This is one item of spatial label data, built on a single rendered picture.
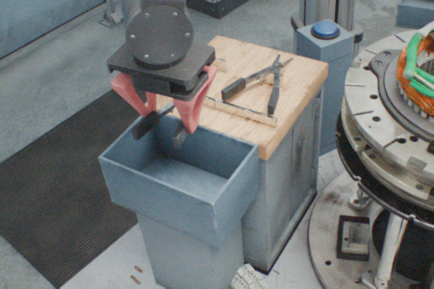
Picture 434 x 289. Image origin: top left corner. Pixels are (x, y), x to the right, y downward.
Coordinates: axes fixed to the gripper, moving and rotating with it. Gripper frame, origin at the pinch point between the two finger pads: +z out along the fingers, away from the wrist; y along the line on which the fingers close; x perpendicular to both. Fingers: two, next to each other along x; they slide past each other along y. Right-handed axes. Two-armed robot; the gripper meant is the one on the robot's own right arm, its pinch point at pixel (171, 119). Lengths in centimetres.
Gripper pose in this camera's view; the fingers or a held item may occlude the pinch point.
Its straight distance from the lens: 62.9
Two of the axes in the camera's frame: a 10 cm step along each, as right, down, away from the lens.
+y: 9.0, 2.4, -3.6
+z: 0.7, 7.3, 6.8
